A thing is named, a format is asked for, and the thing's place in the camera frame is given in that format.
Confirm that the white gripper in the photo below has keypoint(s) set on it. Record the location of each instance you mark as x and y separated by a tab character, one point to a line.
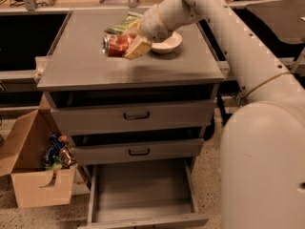
152	25

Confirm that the red coke can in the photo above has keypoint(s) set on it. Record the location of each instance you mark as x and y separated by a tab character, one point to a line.
115	45

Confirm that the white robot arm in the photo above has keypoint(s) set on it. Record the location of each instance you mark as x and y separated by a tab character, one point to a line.
262	148

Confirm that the grey drawer cabinet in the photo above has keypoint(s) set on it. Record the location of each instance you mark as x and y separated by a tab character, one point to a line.
78	74

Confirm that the grey top drawer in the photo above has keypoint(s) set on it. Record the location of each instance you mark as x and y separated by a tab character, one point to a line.
133	117

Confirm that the grey drawer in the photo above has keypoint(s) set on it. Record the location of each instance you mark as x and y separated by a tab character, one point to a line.
139	151
156	194
133	117

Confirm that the grey middle drawer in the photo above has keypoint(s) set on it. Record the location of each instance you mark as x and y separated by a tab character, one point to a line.
139	151

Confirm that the blue can in box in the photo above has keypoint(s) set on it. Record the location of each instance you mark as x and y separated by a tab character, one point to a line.
57	143

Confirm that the grey bottom drawer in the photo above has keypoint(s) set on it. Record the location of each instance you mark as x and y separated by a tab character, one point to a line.
156	194

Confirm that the green chip bag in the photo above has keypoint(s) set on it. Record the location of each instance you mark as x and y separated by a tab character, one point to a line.
128	22

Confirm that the white bowl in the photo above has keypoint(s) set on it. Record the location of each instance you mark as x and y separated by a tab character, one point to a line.
168	45

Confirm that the brown snack bag in box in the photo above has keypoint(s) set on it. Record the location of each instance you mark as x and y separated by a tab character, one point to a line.
66	157

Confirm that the grey side table top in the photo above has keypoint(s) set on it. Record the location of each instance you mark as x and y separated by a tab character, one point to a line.
285	18

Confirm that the cardboard box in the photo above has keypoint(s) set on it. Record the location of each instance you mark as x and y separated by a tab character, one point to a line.
21	158

